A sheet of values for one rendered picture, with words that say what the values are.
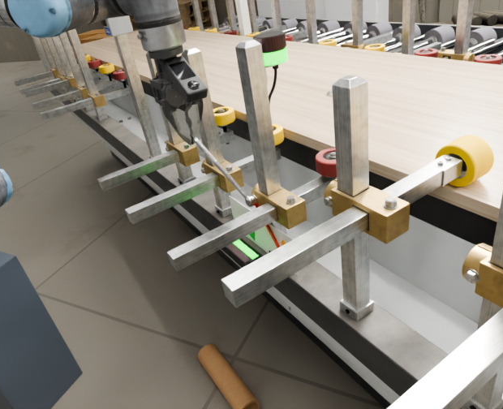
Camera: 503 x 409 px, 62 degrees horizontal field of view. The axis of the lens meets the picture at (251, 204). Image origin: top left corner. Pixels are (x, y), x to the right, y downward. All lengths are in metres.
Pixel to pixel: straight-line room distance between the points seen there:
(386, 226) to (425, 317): 0.37
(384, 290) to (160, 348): 1.09
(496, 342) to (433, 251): 0.47
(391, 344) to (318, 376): 0.84
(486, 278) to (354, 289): 0.29
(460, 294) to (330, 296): 0.26
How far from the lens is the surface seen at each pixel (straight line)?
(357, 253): 0.73
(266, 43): 0.80
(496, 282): 0.56
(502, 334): 0.49
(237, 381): 1.55
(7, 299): 1.58
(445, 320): 0.96
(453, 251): 0.90
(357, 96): 0.61
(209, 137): 1.06
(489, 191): 0.83
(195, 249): 0.79
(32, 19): 0.85
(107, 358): 1.90
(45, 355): 1.74
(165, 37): 0.89
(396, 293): 1.00
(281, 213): 0.85
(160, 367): 1.78
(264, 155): 0.85
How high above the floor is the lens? 1.32
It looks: 31 degrees down
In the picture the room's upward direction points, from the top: 10 degrees counter-clockwise
